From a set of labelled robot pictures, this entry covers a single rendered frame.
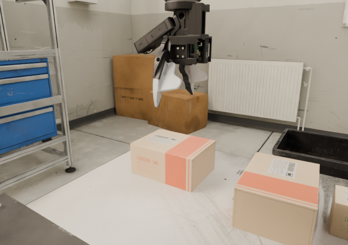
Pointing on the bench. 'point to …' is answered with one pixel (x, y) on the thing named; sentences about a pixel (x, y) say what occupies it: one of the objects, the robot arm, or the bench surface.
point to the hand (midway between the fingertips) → (173, 100)
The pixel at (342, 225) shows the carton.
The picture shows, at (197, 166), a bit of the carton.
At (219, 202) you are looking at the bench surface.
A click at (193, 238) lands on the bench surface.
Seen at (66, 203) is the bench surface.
